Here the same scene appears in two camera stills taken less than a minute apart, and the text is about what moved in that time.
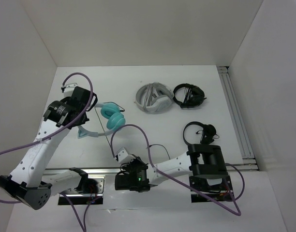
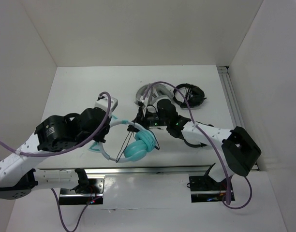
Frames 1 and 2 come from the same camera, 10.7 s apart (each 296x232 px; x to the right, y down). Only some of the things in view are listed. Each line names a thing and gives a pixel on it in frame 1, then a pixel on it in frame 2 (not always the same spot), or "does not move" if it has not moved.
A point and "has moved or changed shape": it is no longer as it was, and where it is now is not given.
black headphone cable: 156,144 → 126,142
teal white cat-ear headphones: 111,112 has moved or changed shape
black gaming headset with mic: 194,96 does not move
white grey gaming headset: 154,97 does not move
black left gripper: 86,119 → 101,137
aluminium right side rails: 248,157 does not move
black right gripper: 126,166 → 142,117
